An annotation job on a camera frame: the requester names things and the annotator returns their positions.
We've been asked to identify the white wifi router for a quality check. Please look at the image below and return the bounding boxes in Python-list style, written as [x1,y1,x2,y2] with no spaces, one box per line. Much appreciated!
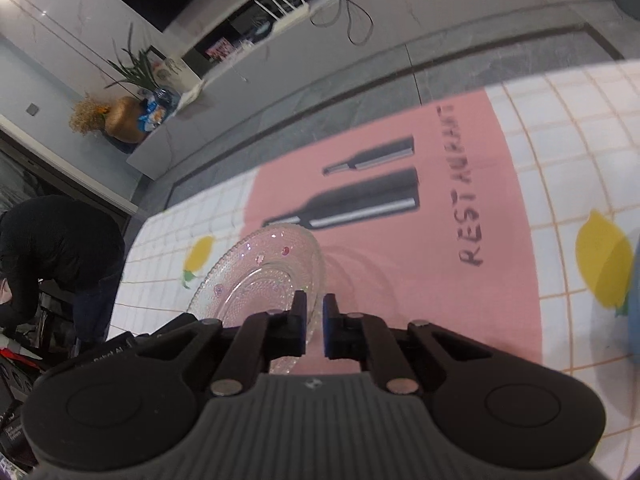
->
[255,0,312,31]

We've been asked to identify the blue steel bowl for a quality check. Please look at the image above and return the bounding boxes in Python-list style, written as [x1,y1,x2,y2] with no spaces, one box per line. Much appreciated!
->
[622,232,640,356]

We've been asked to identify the gold round vase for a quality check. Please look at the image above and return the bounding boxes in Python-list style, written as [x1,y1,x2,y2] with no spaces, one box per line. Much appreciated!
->
[102,96,148,143]

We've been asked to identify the small clear glass plate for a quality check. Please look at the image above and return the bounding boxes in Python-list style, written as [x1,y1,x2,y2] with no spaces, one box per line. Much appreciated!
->
[186,225,327,376]

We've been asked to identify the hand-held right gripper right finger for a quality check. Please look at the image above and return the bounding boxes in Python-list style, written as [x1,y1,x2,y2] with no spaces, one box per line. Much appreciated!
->
[322,294,521,395]

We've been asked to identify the grey marble tv console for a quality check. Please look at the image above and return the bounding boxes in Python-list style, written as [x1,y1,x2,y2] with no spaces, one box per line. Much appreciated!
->
[125,0,626,178]

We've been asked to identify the black cable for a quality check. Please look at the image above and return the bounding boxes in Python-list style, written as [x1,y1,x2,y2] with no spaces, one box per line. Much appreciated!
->
[310,0,375,46]

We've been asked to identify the lemon print tablecloth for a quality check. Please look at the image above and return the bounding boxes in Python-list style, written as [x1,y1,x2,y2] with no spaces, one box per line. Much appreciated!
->
[107,57,640,480]

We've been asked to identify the spiky green potted plant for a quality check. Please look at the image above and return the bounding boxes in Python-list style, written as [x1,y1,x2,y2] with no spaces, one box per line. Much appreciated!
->
[104,22,173,93]

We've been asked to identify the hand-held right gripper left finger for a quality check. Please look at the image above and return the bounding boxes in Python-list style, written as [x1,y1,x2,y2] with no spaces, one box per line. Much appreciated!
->
[120,291,307,395]

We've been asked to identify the white paper bag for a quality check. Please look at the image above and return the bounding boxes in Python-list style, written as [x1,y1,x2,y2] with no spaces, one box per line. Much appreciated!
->
[152,57,203,93]

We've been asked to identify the pink photo card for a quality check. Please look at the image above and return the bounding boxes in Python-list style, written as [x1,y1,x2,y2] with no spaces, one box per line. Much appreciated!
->
[206,37,233,61]

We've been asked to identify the dried flower bunch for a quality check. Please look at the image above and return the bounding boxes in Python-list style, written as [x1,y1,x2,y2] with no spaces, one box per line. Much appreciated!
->
[69,92,108,136]

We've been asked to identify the blue snack packets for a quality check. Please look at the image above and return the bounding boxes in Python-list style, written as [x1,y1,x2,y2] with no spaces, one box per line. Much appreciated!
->
[136,87,176,133]

